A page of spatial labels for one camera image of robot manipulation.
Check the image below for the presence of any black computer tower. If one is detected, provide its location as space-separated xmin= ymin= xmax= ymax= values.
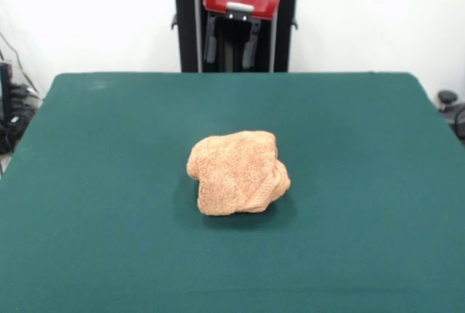
xmin=0 ymin=61 xmax=15 ymax=125

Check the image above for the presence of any dark green table cloth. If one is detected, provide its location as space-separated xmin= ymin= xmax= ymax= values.
xmin=0 ymin=71 xmax=465 ymax=313

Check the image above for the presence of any black equipment pile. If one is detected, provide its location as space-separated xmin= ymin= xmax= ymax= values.
xmin=0 ymin=84 xmax=43 ymax=155

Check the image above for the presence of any grey cable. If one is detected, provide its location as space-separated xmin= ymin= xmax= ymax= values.
xmin=0 ymin=31 xmax=37 ymax=92

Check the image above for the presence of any tan terry towel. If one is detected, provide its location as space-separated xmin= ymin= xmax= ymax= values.
xmin=186 ymin=129 xmax=291 ymax=216

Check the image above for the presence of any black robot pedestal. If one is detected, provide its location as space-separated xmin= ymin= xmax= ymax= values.
xmin=158 ymin=0 xmax=317 ymax=73

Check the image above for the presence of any black office chair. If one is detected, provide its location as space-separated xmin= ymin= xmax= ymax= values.
xmin=437 ymin=89 xmax=465 ymax=147

